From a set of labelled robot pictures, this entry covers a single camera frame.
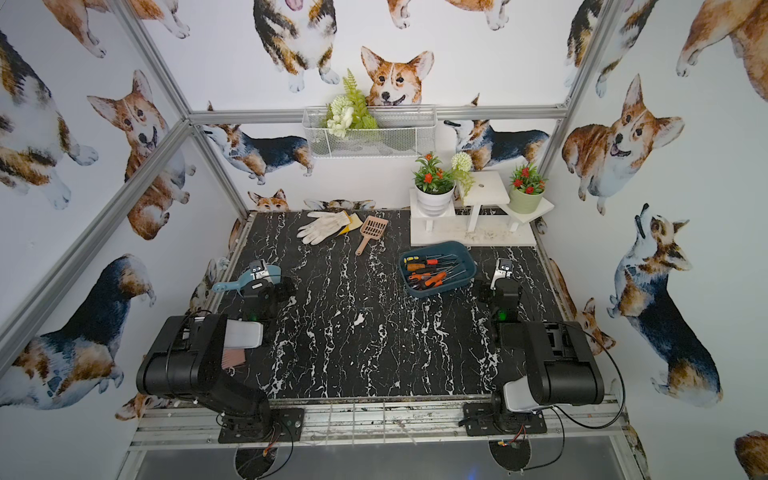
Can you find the large orange handle screwdriver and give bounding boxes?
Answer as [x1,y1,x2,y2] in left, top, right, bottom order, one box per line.
[407,269,466,290]

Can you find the teal storage tray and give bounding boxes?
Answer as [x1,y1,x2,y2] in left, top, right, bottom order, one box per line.
[398,241,477,298]

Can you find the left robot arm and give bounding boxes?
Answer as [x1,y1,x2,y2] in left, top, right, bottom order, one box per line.
[136,259,302,443]

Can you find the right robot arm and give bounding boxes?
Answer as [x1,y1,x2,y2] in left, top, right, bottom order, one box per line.
[480,259,605,413]

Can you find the blue dustpan scoop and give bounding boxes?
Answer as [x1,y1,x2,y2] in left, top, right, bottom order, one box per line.
[211,264,282,293]

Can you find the white stepped plant stand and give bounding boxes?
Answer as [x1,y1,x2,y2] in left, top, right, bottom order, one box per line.
[410,171,554,247]

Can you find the pink brush scoop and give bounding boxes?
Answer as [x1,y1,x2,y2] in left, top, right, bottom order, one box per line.
[221,348,246,369]

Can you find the white work glove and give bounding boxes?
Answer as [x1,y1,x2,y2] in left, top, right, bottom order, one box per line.
[297,211,350,245]

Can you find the green pot red flowers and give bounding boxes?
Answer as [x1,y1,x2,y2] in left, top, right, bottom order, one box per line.
[509,166,547,214]

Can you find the yellow sponge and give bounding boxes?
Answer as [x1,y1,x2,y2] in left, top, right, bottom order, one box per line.
[338,213,363,235]

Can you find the white pot red flowers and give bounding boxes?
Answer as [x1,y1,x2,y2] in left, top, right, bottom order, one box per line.
[414,152,455,217]

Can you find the brown litter scoop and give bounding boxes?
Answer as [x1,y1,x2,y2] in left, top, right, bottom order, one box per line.
[355,215,389,256]

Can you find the green fern white flowers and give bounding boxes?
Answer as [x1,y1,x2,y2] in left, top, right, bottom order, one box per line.
[321,70,378,138]

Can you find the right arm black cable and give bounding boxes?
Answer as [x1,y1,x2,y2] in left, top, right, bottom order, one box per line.
[551,335,627,431]

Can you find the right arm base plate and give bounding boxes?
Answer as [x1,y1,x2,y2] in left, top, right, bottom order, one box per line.
[458,403,548,437]

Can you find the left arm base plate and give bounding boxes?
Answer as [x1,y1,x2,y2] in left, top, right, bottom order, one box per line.
[218,408,306,444]

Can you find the white wire wall basket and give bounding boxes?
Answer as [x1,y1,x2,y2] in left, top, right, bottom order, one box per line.
[302,106,437,158]

